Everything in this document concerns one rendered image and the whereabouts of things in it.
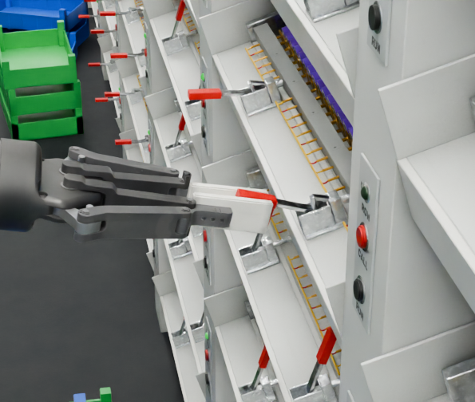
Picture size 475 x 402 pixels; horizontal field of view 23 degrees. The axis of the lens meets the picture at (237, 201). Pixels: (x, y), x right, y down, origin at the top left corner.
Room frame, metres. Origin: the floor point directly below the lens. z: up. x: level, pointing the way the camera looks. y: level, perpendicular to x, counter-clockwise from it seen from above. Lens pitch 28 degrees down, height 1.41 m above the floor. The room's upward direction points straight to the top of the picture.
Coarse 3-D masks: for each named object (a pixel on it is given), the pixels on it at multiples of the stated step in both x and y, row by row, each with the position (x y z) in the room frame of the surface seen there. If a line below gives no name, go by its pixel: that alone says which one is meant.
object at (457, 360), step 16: (448, 336) 0.64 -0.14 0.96; (464, 336) 0.65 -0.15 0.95; (400, 352) 0.64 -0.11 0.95; (416, 352) 0.64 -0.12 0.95; (432, 352) 0.64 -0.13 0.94; (448, 352) 0.65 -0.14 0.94; (464, 352) 0.65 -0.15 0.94; (368, 368) 0.63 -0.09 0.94; (384, 368) 0.64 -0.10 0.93; (400, 368) 0.64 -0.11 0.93; (416, 368) 0.64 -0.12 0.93; (432, 368) 0.64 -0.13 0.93; (448, 368) 0.64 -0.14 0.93; (464, 368) 0.63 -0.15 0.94; (368, 384) 0.63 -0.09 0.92; (384, 384) 0.64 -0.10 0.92; (400, 384) 0.64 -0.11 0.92; (416, 384) 0.64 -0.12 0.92; (432, 384) 0.64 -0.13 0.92; (448, 384) 0.63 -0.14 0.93; (464, 384) 0.63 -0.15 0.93; (384, 400) 0.64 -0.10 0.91; (400, 400) 0.64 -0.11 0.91; (416, 400) 0.64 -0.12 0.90; (432, 400) 0.64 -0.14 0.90; (448, 400) 0.64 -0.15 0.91; (464, 400) 0.63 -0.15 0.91
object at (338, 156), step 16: (256, 32) 1.30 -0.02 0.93; (272, 32) 1.28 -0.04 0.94; (272, 48) 1.24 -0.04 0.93; (272, 64) 1.22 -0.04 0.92; (288, 64) 1.19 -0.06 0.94; (288, 80) 1.15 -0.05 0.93; (304, 96) 1.10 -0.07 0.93; (304, 112) 1.07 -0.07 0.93; (320, 112) 1.06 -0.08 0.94; (320, 128) 1.02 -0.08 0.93; (320, 144) 1.01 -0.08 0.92; (336, 144) 0.98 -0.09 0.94; (320, 160) 0.99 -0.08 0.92; (336, 160) 0.96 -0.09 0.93; (336, 176) 0.95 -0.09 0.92
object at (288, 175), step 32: (256, 0) 1.33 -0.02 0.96; (224, 32) 1.33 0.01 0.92; (224, 64) 1.29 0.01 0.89; (256, 64) 1.26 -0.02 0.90; (288, 96) 1.16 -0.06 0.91; (256, 128) 1.11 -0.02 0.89; (288, 128) 1.09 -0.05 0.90; (256, 160) 1.11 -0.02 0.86; (288, 160) 1.02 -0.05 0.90; (288, 192) 0.96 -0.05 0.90; (320, 192) 0.95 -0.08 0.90; (288, 224) 0.92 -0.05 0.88; (320, 256) 0.85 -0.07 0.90; (320, 288) 0.80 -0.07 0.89
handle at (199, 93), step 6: (192, 90) 1.14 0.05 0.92; (198, 90) 1.14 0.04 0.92; (204, 90) 1.14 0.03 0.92; (210, 90) 1.14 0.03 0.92; (216, 90) 1.15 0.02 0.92; (222, 90) 1.15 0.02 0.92; (228, 90) 1.15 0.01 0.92; (234, 90) 1.15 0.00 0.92; (240, 90) 1.15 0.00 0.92; (246, 90) 1.15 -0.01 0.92; (252, 90) 1.15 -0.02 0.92; (192, 96) 1.14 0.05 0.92; (198, 96) 1.14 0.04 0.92; (204, 96) 1.14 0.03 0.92; (210, 96) 1.14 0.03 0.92; (216, 96) 1.14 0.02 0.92; (222, 96) 1.14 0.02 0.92; (228, 96) 1.14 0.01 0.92; (234, 96) 1.14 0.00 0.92; (240, 96) 1.15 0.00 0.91
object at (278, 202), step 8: (240, 192) 0.88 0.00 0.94; (248, 192) 0.88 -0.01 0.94; (256, 192) 0.89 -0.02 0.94; (272, 200) 0.88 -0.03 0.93; (280, 200) 0.89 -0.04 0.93; (312, 200) 0.89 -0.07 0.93; (272, 208) 0.88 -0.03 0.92; (288, 208) 0.88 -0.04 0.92; (296, 208) 0.88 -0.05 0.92; (304, 208) 0.89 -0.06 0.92; (312, 208) 0.89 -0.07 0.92
